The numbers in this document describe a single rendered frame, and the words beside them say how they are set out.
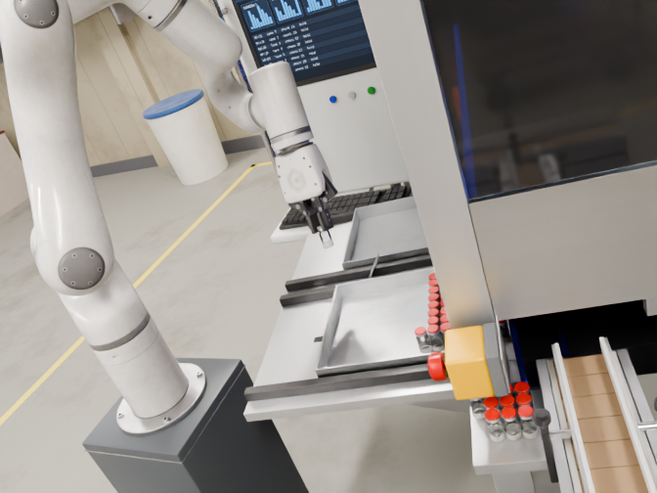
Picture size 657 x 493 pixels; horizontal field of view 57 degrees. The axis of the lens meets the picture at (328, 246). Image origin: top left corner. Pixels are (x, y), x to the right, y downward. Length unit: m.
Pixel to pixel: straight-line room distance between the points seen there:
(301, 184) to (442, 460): 1.18
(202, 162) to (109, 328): 4.09
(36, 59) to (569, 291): 0.82
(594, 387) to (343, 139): 1.19
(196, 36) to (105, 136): 5.40
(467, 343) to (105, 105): 5.66
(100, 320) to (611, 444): 0.82
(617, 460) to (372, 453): 1.42
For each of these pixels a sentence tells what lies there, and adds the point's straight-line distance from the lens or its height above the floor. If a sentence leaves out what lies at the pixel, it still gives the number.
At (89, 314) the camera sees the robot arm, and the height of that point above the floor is 1.11.
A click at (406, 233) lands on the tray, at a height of 0.88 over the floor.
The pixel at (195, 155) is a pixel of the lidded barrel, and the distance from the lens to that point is 5.13.
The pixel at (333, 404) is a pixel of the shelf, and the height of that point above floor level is 0.88.
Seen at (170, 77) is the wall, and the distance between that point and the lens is 5.68.
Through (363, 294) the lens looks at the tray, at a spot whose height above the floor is 0.88.
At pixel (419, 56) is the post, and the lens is 0.72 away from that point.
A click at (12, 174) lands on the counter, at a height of 0.29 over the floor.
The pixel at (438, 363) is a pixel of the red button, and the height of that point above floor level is 1.01.
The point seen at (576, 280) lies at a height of 1.06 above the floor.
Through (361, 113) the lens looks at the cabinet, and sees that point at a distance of 1.82.
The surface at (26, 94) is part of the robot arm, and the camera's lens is 1.04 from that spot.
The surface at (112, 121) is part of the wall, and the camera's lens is 6.32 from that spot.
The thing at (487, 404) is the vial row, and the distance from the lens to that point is 0.91.
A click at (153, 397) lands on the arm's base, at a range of 1.22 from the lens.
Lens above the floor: 1.58
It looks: 28 degrees down
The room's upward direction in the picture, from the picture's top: 21 degrees counter-clockwise
